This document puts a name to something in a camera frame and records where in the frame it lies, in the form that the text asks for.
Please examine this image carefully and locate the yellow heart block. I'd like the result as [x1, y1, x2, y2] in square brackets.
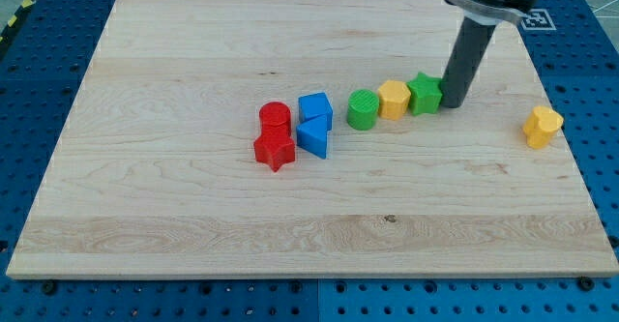
[522, 105, 564, 149]

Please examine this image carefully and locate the blue triangle block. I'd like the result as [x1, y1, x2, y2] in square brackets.
[296, 116, 328, 159]

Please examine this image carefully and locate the red star block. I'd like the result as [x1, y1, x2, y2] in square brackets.
[253, 128, 296, 172]

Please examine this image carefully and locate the blue cube block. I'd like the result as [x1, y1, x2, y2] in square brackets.
[298, 92, 333, 131]

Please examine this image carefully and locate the red cylinder block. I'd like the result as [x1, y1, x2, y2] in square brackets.
[259, 102, 291, 136]

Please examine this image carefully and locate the green cylinder block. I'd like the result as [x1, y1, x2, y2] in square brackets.
[346, 89, 379, 131]

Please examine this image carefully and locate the yellow hexagon block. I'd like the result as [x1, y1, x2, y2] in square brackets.
[378, 80, 411, 121]

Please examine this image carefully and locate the green star block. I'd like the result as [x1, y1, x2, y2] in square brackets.
[406, 72, 443, 116]

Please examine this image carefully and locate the light wooden board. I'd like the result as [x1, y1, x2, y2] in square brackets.
[7, 0, 618, 279]

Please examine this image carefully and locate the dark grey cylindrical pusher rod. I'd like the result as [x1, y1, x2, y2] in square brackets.
[439, 17, 495, 108]

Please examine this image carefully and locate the white fiducial marker tag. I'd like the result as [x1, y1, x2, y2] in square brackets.
[520, 8, 556, 31]

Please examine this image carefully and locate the black yellow hazard tape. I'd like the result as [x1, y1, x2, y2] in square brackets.
[1, 0, 37, 45]

